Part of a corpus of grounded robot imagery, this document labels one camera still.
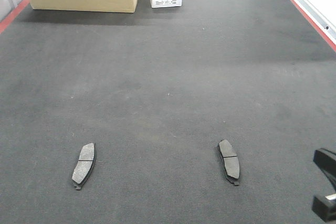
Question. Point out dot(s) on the dark brake pad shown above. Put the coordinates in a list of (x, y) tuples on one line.
[(84, 165)]

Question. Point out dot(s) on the dark brake pad edge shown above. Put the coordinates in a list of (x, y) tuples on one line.
[(231, 165)]

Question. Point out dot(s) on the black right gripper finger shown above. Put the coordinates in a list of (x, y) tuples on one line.
[(325, 160), (324, 207)]

